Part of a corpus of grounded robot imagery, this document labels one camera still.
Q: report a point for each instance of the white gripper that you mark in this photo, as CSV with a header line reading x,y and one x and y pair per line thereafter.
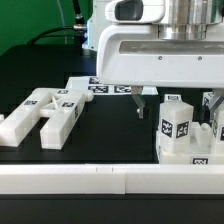
x,y
134,55

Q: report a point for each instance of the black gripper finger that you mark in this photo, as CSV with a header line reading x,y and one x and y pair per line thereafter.
x,y
216,97

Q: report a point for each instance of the white chair seat part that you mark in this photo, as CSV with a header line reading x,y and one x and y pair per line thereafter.
x,y
203,149

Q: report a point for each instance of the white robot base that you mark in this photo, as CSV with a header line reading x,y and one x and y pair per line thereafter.
x,y
95,26

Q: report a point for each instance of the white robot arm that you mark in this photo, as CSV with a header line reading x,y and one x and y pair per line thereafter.
x,y
176,20

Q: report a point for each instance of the white tagged cube nut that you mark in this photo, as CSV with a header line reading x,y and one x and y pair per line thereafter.
x,y
172,97

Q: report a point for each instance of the white part at left edge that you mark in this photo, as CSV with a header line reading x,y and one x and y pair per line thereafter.
x,y
1,118

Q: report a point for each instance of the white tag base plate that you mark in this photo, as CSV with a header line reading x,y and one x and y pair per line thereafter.
x,y
92,83

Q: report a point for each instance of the white chair back frame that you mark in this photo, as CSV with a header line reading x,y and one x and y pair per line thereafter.
x,y
61,107

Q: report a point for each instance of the white front fence rail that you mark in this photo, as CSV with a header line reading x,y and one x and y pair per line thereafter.
x,y
112,179

